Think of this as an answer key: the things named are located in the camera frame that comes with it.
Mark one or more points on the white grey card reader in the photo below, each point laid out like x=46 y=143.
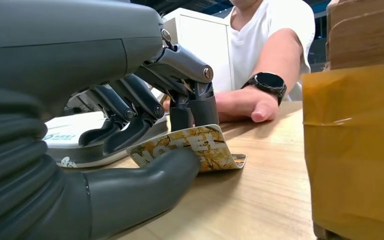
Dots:
x=66 y=132

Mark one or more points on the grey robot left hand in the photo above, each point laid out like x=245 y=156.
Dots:
x=62 y=49

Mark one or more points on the white shelf stand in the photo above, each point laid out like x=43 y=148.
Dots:
x=202 y=39

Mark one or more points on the yellow patterned hotel card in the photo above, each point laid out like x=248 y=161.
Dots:
x=212 y=149

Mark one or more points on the person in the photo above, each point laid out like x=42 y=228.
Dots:
x=258 y=30

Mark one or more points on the wooden compartment box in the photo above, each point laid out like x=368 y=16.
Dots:
x=354 y=132

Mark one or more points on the black wristwatch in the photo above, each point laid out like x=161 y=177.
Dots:
x=268 y=82

